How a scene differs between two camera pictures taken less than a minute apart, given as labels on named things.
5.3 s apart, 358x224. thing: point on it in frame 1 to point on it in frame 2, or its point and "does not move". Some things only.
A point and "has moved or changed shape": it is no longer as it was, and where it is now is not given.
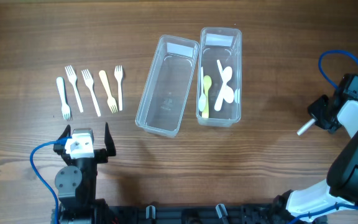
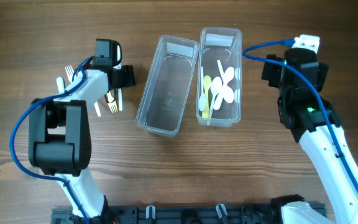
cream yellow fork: x=111 y=101 does not move
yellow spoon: x=207 y=83 does not move
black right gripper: x=313 y=110 to x=271 y=72
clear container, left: x=166 y=91 does not move
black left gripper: x=102 y=154 to x=130 y=79
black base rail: x=94 y=211 does not move
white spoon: x=202 y=102 does not move
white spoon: x=302 y=129 has moved or changed shape
